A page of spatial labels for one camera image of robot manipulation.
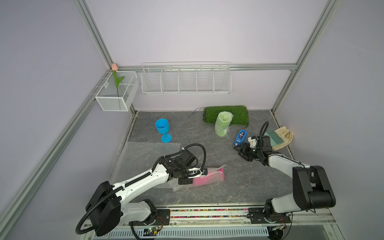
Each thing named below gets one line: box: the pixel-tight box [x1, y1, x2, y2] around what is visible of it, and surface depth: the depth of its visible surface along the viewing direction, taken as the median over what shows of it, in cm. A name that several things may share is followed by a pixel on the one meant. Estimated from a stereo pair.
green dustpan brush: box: [263, 130, 284, 146], surface depth 104 cm
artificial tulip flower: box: [112, 63, 125, 97], surface depth 92 cm
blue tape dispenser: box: [234, 129, 248, 147], surface depth 103 cm
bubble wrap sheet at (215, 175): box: [169, 164, 227, 192], surface depth 80 cm
